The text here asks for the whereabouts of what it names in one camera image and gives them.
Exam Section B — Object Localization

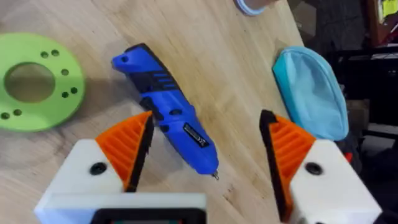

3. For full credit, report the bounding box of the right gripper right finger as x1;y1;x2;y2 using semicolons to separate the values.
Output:
259;109;382;224

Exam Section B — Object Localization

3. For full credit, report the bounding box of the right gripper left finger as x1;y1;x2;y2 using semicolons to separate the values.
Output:
34;110;155;220

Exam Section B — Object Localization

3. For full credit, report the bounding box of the blue electric screwdriver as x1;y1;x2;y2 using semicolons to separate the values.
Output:
111;42;220;181

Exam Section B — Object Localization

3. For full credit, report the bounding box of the light blue zip bag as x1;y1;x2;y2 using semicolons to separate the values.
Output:
272;45;349;142

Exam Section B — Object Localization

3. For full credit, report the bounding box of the green disc with holes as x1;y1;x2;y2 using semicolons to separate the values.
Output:
0;32;86;133

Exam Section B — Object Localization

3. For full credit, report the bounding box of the pale blue round rim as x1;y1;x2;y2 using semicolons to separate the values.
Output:
233;0;267;16

